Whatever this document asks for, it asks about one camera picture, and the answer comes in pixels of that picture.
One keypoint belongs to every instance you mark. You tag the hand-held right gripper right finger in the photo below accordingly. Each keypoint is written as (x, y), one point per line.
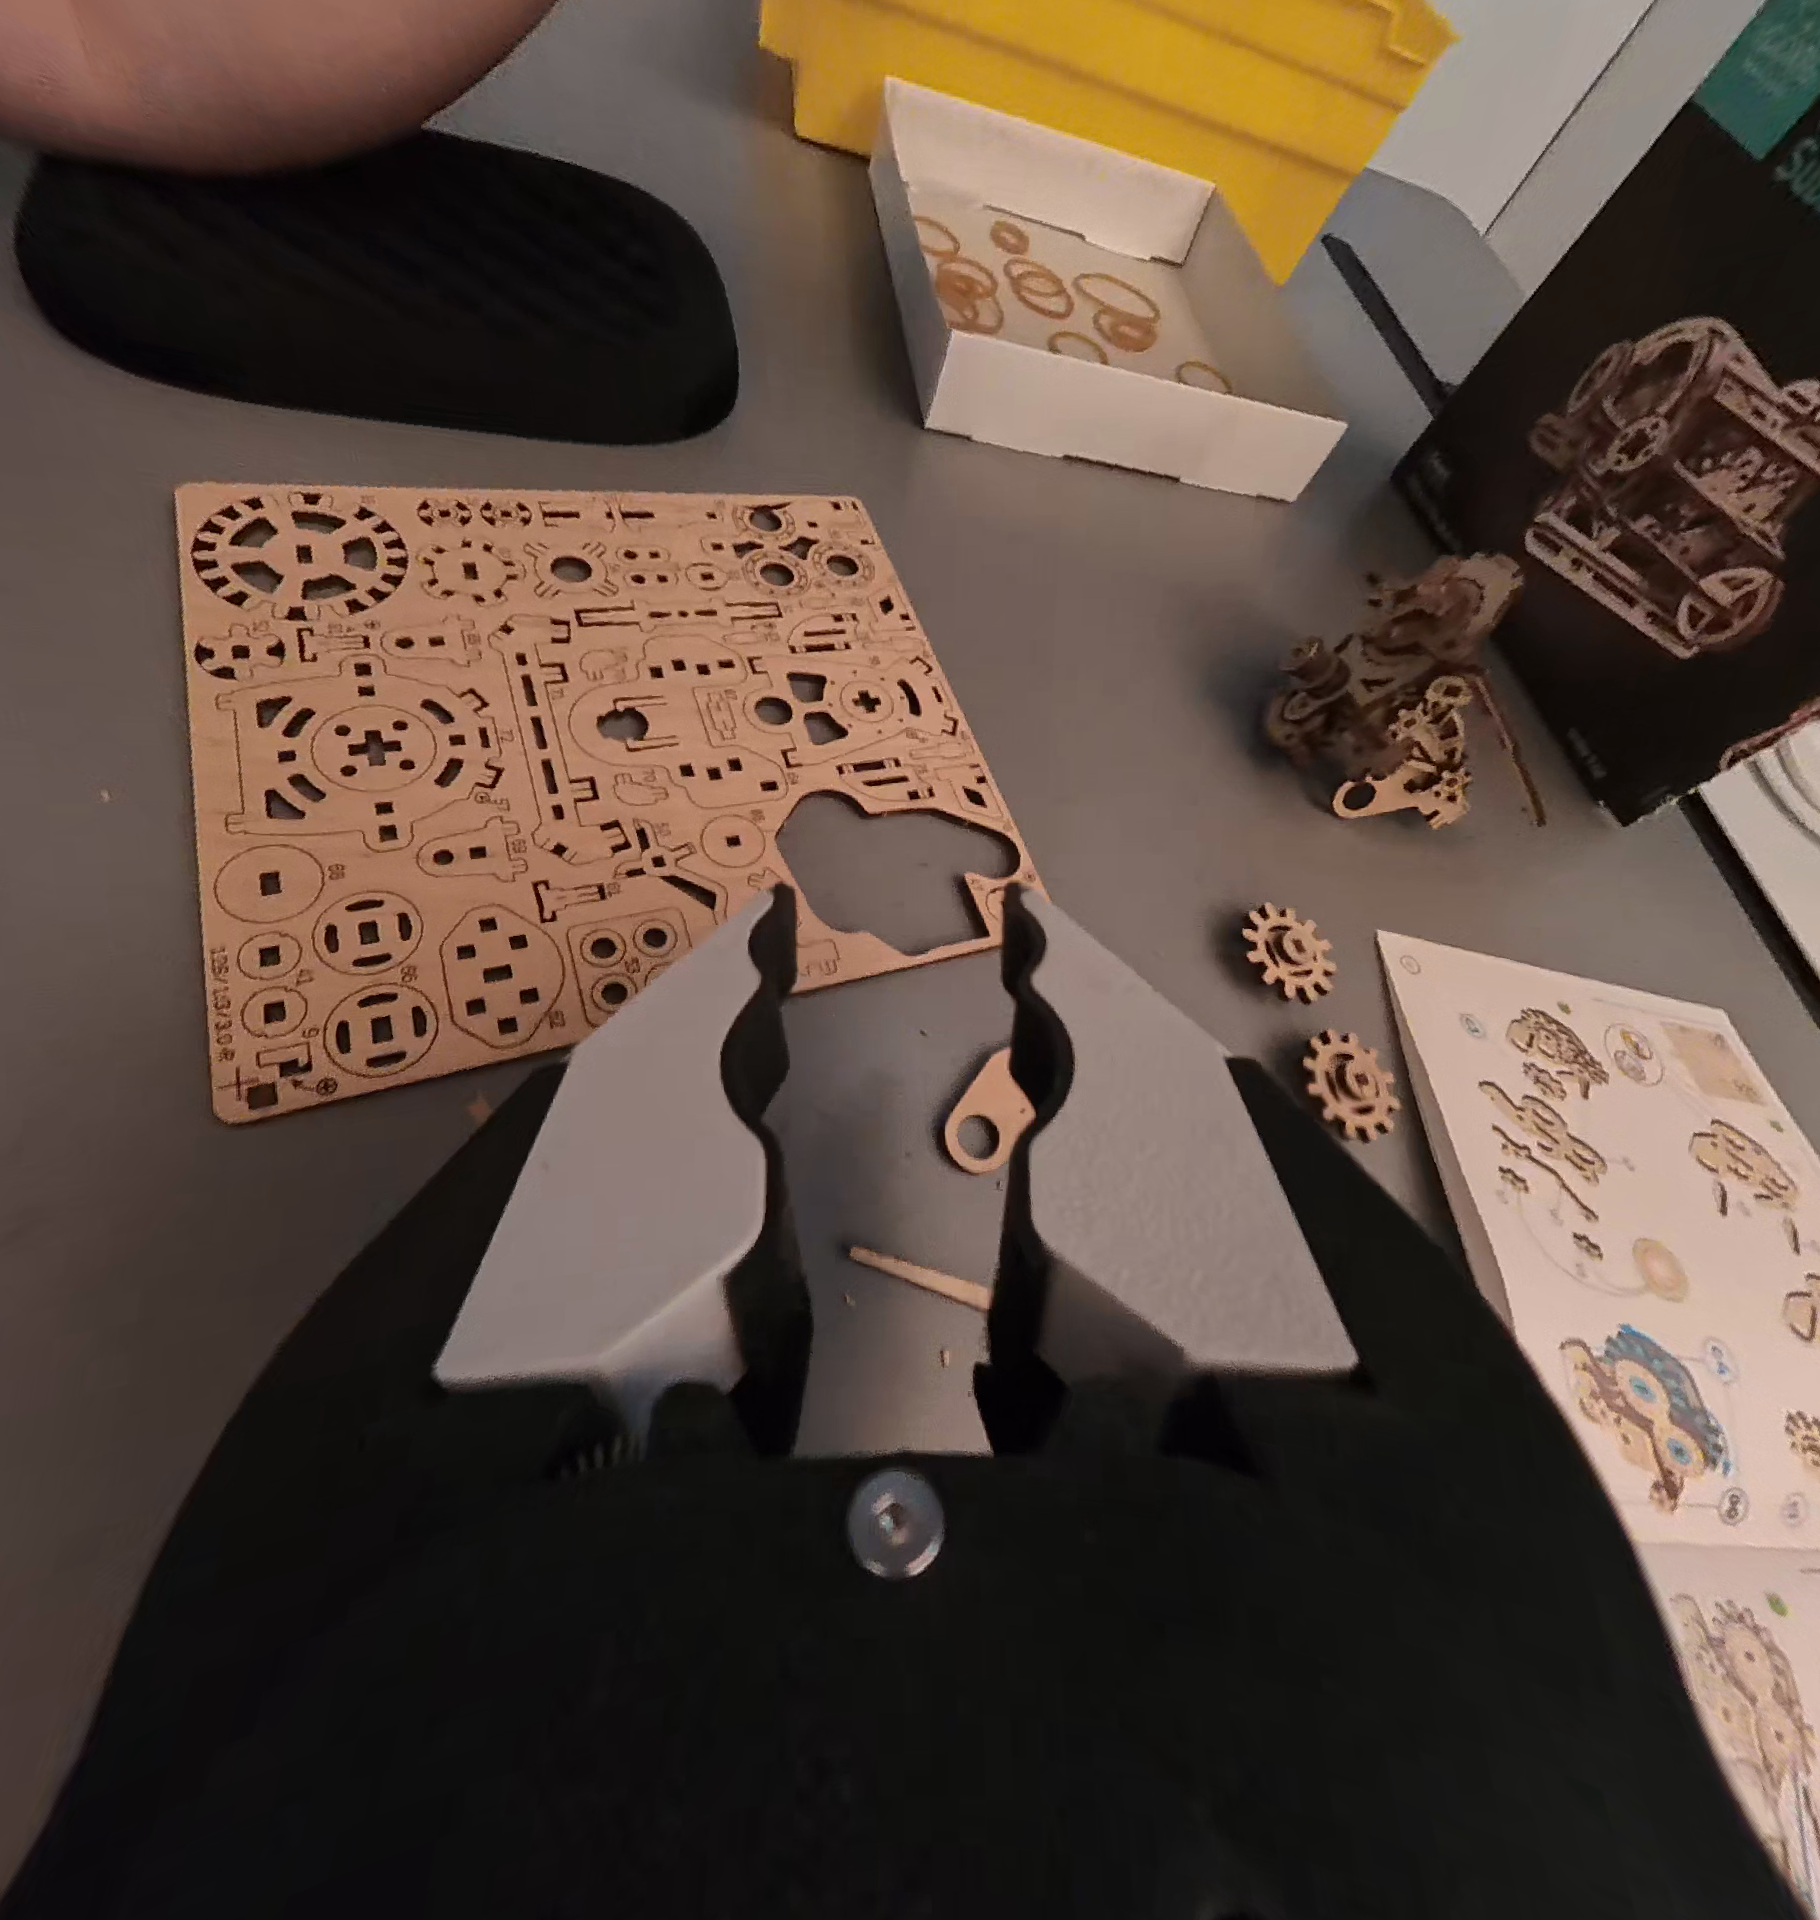
(1182, 1201)

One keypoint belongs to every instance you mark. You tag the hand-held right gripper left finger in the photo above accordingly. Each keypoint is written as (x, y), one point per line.
(626, 1201)

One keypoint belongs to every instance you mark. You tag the person's left forearm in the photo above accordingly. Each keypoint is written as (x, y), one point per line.
(175, 77)

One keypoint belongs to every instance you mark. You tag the wooden parts sheet with cutout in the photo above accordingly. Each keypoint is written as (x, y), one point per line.
(431, 900)

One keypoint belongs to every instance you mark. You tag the partly built wooden model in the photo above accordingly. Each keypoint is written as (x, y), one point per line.
(1376, 691)

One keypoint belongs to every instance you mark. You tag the black model kit box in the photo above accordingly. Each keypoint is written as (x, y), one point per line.
(1600, 630)

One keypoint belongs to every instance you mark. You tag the wooden gear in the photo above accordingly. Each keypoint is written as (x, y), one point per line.
(1353, 1118)
(1287, 984)

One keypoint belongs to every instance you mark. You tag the thin wooden stick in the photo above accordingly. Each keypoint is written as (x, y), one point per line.
(911, 1273)

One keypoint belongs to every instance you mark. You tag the illustrated instruction manual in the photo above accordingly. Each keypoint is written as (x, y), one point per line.
(1600, 1201)

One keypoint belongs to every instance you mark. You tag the white desktop stand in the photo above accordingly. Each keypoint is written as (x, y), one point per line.
(1796, 900)

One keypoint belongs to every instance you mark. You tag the white cardboard tray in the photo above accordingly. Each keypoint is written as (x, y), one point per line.
(1120, 429)

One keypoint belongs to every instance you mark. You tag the black ribbed wrist rest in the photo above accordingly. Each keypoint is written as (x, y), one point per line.
(369, 287)

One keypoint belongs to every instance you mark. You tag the yellow plastic bin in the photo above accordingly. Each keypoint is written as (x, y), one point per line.
(1077, 77)

